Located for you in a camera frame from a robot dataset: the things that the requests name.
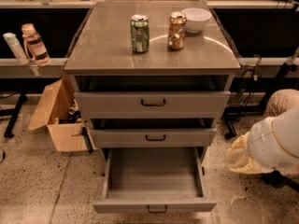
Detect person leg khaki trousers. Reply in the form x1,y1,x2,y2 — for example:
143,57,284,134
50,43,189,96
263,89,299,118

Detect gold soda can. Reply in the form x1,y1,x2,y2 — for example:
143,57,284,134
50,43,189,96
167,11,187,50

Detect black table leg left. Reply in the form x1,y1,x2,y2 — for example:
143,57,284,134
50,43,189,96
0,91,27,138

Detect pink water bottle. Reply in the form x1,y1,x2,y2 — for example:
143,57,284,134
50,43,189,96
21,23,50,66

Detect grey middle drawer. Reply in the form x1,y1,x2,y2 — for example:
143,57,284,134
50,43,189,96
91,118,216,147

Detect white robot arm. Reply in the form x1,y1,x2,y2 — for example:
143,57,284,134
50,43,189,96
225,106,299,175

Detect grey bottom drawer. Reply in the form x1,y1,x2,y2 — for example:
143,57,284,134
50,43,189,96
93,147,216,214

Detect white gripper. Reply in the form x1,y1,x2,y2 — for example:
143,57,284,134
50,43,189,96
224,117,289,175

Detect black shoe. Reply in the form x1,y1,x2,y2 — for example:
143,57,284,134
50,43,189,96
262,171,285,189

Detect open cardboard box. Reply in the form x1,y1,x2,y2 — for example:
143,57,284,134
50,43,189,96
28,77,97,152

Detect green soda can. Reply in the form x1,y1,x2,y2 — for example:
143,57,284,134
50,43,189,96
130,14,150,53

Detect white spray bottle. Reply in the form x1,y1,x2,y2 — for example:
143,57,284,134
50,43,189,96
3,33,29,65

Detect black tool in box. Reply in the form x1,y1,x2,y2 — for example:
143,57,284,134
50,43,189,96
81,120,93,154

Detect black cables right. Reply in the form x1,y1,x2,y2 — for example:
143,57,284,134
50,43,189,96
231,54,263,110

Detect grey drawer cabinet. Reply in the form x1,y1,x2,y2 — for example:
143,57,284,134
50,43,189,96
63,0,242,161

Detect grey drawer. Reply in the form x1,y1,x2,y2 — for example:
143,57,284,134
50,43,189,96
91,118,216,147
74,76,232,119
93,147,216,214

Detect grey top drawer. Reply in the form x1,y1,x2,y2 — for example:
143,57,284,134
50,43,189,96
74,76,232,119

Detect white bowl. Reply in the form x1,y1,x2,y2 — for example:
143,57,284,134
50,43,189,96
182,7,211,33

